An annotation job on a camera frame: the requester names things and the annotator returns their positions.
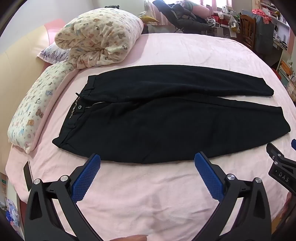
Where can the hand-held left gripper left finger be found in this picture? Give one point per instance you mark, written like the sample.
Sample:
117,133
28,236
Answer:
86,176

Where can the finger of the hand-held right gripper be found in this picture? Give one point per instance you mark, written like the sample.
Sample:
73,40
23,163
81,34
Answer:
294,144
275,154

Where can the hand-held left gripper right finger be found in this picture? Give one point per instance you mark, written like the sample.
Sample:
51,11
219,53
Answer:
208,176

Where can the black pants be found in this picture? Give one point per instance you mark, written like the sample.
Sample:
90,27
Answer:
161,120

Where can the person's left hand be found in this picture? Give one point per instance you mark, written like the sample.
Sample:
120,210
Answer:
129,238

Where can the pink bed sheet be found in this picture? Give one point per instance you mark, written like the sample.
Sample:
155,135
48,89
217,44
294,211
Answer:
150,197

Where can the blue plastic bag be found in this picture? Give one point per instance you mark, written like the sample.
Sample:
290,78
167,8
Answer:
11,210

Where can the bear print pillow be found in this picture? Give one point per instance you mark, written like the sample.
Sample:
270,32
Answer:
39,104

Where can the dark grey hanging cloth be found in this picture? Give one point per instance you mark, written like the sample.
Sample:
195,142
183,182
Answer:
266,34

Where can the wooden chair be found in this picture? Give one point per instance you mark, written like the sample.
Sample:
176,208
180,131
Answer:
248,30

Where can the purple floral pillow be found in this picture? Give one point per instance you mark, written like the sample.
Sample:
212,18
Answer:
54,53

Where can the beige headboard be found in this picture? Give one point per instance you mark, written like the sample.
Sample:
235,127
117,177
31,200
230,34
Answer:
20,60

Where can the red cloth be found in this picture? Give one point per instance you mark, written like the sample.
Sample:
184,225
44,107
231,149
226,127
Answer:
262,14

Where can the rolled bear print quilt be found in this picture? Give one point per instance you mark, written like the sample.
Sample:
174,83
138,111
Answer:
99,37

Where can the pile of dark clothes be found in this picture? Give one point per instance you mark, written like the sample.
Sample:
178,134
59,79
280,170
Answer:
185,16

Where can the yellow plush toy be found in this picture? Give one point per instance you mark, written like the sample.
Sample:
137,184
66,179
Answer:
150,19

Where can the pink curtain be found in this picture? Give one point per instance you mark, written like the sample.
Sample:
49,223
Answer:
159,11

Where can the white wall shelf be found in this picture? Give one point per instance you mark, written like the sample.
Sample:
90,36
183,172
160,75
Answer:
281,25

